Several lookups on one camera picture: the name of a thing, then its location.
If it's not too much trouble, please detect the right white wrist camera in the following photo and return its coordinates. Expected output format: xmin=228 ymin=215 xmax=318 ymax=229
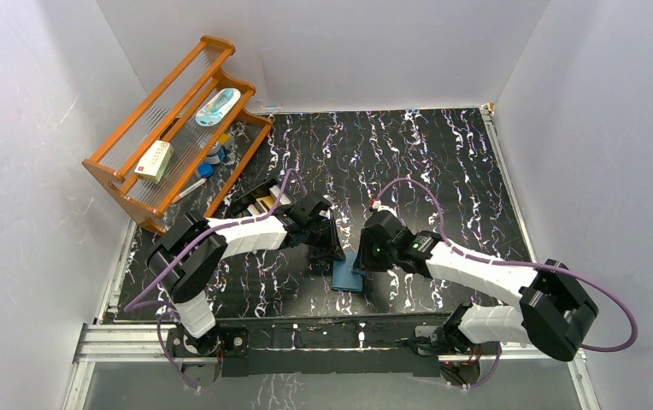
xmin=369 ymin=198 xmax=397 ymax=216

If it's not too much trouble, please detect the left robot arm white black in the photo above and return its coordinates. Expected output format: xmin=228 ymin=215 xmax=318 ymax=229
xmin=147 ymin=193 xmax=345 ymax=355

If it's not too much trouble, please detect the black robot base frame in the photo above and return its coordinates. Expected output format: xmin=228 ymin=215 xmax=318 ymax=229
xmin=74 ymin=311 xmax=585 ymax=391

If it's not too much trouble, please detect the light blue oval case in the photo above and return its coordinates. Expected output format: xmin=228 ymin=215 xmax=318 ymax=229
xmin=195 ymin=88 xmax=241 ymax=127

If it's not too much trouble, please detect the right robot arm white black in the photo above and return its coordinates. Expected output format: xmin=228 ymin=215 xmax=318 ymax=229
xmin=354 ymin=210 xmax=598 ymax=362

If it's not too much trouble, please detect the grey pen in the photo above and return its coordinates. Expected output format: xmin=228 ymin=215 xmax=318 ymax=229
xmin=172 ymin=179 xmax=207 ymax=203

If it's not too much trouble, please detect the white card stack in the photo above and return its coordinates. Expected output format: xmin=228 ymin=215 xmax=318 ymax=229
xmin=247 ymin=185 xmax=292 ymax=216

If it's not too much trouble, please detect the white red small box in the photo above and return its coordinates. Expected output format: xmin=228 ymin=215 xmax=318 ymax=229
xmin=134 ymin=140 xmax=174 ymax=184

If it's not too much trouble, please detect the blue card holder wallet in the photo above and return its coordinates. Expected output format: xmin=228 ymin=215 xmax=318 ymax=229
xmin=331 ymin=251 xmax=364 ymax=292

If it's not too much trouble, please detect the purple cable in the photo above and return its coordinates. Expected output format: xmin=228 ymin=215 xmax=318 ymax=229
xmin=371 ymin=177 xmax=639 ymax=391
xmin=124 ymin=167 xmax=305 ymax=391

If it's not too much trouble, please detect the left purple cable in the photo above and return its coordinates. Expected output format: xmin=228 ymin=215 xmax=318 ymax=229
xmin=124 ymin=167 xmax=305 ymax=391

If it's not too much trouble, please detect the black plastic card box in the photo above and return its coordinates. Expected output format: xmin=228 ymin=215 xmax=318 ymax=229
xmin=225 ymin=178 xmax=286 ymax=218

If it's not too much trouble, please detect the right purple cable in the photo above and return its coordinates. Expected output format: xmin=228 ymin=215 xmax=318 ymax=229
xmin=371 ymin=177 xmax=639 ymax=391

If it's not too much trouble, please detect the blue small object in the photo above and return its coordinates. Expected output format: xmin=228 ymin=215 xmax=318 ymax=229
xmin=195 ymin=143 xmax=225 ymax=179

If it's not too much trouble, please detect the orange wooden shelf rack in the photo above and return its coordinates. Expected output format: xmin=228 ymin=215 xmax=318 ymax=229
xmin=82 ymin=35 xmax=273 ymax=235

